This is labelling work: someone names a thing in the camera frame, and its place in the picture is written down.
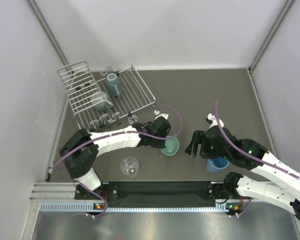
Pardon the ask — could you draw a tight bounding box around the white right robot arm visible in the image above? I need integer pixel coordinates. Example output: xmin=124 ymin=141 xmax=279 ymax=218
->
xmin=185 ymin=126 xmax=300 ymax=221

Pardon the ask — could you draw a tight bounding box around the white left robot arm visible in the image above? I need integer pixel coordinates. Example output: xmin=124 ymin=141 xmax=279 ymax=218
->
xmin=55 ymin=116 xmax=171 ymax=199

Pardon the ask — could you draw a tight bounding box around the green teal mug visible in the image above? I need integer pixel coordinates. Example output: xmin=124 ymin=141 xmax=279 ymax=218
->
xmin=160 ymin=135 xmax=180 ymax=157

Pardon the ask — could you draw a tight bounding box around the clear glass tumbler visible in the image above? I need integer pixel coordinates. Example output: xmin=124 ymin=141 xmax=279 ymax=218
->
xmin=120 ymin=156 xmax=140 ymax=178

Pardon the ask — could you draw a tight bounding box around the small metal c-shaped hook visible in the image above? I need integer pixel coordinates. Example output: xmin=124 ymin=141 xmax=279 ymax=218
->
xmin=128 ymin=115 xmax=138 ymax=125

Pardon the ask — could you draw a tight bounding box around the blue-grey ceramic mug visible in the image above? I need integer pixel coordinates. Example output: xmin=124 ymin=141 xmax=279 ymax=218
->
xmin=106 ymin=73 xmax=123 ymax=98

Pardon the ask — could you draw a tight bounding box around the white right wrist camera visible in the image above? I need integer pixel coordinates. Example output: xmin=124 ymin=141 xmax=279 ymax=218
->
xmin=206 ymin=113 xmax=218 ymax=129

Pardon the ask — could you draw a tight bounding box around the blue plastic cup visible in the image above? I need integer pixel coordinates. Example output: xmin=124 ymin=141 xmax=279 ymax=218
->
xmin=206 ymin=157 xmax=230 ymax=174

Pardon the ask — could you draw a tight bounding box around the metal wire dish rack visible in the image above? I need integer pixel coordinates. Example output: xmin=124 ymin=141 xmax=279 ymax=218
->
xmin=57 ymin=60 xmax=156 ymax=132

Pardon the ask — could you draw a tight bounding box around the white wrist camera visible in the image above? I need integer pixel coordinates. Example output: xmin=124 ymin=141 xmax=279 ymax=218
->
xmin=154 ymin=110 xmax=169 ymax=120
xmin=206 ymin=113 xmax=218 ymax=129

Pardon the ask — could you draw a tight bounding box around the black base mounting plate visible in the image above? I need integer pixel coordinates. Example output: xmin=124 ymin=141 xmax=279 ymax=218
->
xmin=74 ymin=180 xmax=251 ymax=208

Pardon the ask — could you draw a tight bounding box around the grey round ceramic cup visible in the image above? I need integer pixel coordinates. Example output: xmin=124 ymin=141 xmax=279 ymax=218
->
xmin=90 ymin=91 xmax=114 ymax=111

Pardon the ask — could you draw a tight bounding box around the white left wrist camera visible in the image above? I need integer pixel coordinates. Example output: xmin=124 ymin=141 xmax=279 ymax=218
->
xmin=154 ymin=110 xmax=169 ymax=120

